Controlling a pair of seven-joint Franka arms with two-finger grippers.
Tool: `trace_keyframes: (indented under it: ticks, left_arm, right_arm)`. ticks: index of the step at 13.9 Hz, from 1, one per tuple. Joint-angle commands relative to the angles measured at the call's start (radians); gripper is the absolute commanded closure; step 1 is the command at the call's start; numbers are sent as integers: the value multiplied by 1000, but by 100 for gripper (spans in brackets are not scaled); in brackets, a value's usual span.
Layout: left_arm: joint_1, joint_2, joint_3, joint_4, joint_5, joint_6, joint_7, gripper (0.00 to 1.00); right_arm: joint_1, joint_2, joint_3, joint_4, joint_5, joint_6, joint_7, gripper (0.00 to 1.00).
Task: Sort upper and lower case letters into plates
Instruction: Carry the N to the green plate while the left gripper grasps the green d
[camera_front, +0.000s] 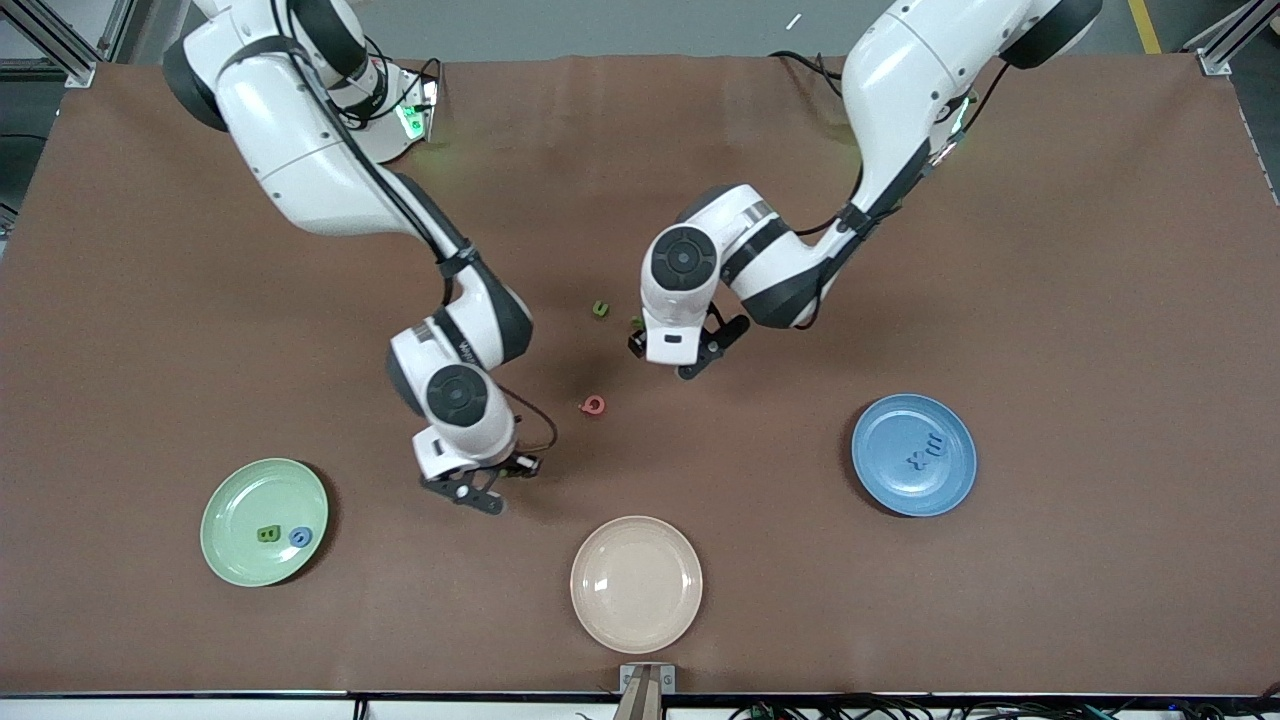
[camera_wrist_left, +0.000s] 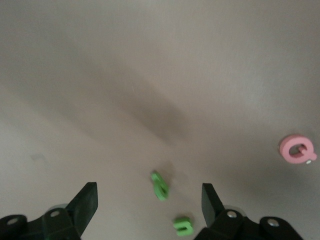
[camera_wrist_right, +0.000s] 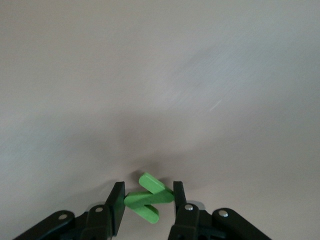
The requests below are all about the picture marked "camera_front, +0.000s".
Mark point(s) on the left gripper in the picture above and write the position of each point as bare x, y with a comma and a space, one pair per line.
636, 343

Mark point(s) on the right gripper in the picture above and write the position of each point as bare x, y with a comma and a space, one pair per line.
512, 466

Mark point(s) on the red letter Q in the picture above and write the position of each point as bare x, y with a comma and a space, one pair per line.
585, 405

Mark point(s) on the blue letter O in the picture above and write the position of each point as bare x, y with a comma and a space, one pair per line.
292, 538

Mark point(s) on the green letter B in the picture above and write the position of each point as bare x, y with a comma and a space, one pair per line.
268, 534

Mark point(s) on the blue letter m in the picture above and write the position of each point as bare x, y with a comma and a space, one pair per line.
935, 447

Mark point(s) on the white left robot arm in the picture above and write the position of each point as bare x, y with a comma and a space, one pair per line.
900, 90

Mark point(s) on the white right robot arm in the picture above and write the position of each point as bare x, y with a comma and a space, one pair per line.
300, 160

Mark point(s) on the cream plate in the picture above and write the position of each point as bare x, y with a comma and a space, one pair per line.
636, 585

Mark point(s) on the brown table cover sheet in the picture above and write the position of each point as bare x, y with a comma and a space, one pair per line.
700, 150

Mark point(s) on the blue plate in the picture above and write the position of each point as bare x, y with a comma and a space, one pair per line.
900, 430

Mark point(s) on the green plate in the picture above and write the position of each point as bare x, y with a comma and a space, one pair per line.
240, 500

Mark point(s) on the grey metal mount bracket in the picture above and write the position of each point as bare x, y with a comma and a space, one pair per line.
626, 680

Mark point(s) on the tan camera post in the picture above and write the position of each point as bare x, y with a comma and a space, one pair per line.
640, 702

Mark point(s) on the aluminium frame profile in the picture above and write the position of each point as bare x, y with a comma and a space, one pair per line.
70, 60
1215, 55

